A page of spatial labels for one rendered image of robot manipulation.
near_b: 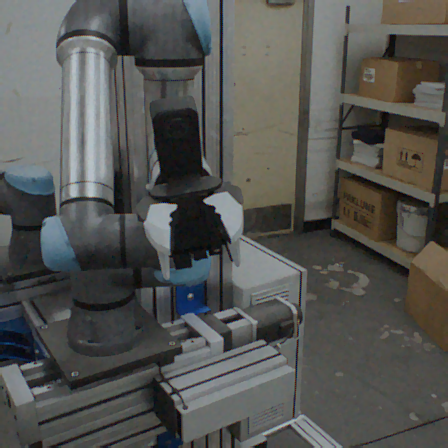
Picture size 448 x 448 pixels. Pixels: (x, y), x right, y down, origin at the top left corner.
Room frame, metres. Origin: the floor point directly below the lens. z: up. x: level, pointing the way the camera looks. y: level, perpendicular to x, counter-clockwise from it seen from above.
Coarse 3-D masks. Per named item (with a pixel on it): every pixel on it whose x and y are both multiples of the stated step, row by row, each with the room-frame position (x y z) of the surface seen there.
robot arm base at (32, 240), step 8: (16, 232) 1.35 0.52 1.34; (24, 232) 1.34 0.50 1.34; (32, 232) 1.34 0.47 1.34; (40, 232) 1.35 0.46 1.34; (16, 240) 1.34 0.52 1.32; (24, 240) 1.34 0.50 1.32; (32, 240) 1.34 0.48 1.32; (16, 248) 1.34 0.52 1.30; (24, 248) 1.34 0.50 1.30; (32, 248) 1.33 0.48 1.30; (40, 248) 1.33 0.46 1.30; (16, 256) 1.33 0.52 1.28; (24, 256) 1.32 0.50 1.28; (32, 256) 1.32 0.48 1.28; (40, 256) 1.33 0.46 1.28
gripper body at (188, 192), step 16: (160, 176) 0.62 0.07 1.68; (192, 176) 0.57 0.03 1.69; (208, 176) 0.57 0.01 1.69; (160, 192) 0.53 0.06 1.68; (176, 192) 0.53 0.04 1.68; (192, 192) 0.52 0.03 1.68; (192, 208) 0.52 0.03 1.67; (192, 224) 0.53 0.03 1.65; (208, 224) 0.53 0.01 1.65; (176, 240) 0.53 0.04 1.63; (192, 240) 0.53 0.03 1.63; (208, 240) 0.53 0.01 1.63; (224, 240) 0.57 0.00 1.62; (176, 256) 0.52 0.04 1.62
